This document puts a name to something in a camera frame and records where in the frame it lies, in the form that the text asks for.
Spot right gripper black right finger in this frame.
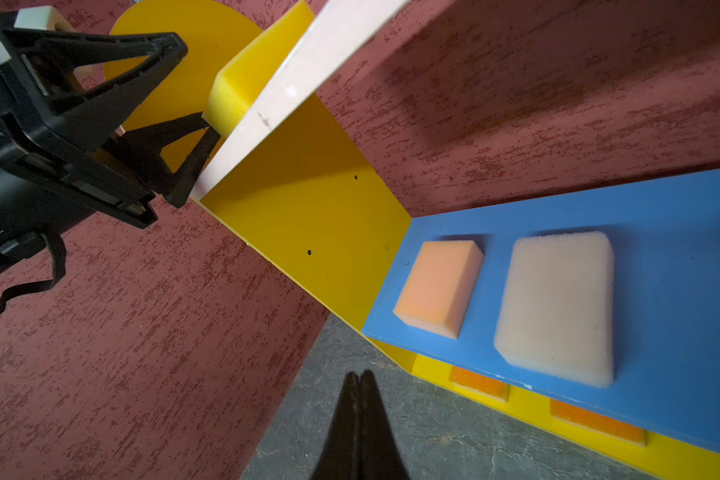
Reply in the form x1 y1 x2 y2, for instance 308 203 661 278
358 370 410 479

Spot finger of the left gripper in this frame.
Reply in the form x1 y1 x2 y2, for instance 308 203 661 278
103 112 221 208
0 28 188 151

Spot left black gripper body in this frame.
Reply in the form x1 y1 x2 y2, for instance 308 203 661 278
0 11 160 289

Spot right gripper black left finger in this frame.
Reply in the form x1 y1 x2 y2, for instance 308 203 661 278
311 372 359 479

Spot orange sponge yellow base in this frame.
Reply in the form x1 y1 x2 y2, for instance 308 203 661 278
449 366 510 402
550 400 646 446

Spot salmon orange sponge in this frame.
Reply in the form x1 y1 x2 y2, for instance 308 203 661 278
393 240 484 340

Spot beige pink sponge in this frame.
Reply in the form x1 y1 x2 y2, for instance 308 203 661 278
494 231 615 388

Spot yellow square sponge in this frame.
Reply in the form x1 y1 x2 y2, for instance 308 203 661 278
203 1 315 138

